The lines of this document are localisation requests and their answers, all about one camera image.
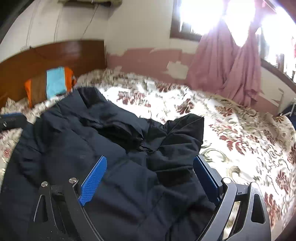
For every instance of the dark navy jacket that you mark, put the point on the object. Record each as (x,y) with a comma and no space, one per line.
(115,185)

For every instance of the wooden headboard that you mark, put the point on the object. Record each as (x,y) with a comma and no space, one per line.
(34,58)

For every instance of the floral bedspread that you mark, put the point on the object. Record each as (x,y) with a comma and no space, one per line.
(242,139)

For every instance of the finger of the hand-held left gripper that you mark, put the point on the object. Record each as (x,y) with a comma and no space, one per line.
(11,122)

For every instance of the orange brown blue striped pillow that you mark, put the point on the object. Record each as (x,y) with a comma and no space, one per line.
(53,83)

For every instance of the blue backpack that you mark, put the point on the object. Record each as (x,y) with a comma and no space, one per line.
(285,111)

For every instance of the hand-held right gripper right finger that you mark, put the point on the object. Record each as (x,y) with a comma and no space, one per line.
(205,178)

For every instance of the khaki cloth covered wall shelf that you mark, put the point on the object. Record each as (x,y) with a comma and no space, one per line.
(92,1)

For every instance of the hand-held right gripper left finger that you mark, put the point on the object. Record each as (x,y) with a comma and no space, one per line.
(93,183)

